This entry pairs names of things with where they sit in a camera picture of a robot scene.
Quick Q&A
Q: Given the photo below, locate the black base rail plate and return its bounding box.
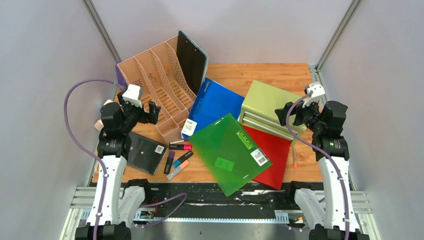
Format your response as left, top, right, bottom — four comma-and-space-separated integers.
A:
141, 182, 300, 220

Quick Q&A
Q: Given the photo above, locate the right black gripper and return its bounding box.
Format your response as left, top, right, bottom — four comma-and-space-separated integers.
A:
274, 95, 323, 133

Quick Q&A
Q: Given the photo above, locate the purple highlighter marker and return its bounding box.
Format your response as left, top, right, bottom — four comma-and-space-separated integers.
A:
163, 150, 175, 175

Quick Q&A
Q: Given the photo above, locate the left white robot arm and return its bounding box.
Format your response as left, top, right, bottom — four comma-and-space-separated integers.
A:
74, 98, 161, 240

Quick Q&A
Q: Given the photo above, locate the orange highlighter marker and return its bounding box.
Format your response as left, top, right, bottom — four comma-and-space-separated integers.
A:
166, 160, 190, 181

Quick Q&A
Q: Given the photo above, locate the pink highlighter marker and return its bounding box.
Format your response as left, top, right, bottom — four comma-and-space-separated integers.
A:
168, 144, 192, 151

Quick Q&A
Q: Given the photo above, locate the black notebook with sticker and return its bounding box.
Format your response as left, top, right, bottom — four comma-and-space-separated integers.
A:
127, 132, 168, 176

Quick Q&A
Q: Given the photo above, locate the black clipboard blue back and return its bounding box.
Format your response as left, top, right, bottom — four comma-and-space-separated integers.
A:
176, 30, 209, 95

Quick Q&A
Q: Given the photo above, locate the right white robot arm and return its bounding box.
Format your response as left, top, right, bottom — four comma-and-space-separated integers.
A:
274, 100, 370, 240

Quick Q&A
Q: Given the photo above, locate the blue white eraser block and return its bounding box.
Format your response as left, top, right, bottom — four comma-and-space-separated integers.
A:
103, 99, 113, 106

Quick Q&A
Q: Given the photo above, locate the white red whiteboard marker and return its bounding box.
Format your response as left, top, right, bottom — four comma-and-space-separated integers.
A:
169, 139, 186, 145

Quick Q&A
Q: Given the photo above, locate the beige plastic file organizer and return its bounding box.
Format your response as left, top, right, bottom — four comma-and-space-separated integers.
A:
117, 36, 196, 144

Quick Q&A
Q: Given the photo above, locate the red binder folder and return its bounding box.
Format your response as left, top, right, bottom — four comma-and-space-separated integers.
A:
243, 125, 291, 190

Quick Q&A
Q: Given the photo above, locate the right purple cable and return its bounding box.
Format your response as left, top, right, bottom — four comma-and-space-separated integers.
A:
285, 91, 351, 240

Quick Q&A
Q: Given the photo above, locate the blue binder folder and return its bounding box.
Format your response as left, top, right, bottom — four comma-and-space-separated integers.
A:
181, 78, 245, 141

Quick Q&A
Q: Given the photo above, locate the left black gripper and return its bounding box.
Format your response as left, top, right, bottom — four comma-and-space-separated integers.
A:
117, 92, 160, 134

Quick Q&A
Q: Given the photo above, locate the beige rolled tube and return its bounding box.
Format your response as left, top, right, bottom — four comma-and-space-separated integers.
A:
94, 119, 104, 131

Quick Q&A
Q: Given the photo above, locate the green translucent plastic folder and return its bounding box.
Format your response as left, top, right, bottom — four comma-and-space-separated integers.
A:
188, 113, 273, 197

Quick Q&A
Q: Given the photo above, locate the orange tip pen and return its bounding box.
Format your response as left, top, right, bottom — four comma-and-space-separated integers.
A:
292, 146, 298, 172

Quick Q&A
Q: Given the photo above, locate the blue highlighter marker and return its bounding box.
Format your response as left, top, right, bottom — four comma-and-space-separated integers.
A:
172, 150, 194, 168

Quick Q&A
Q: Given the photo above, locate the green metal drawer cabinet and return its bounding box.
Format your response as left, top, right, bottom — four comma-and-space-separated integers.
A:
238, 80, 300, 147

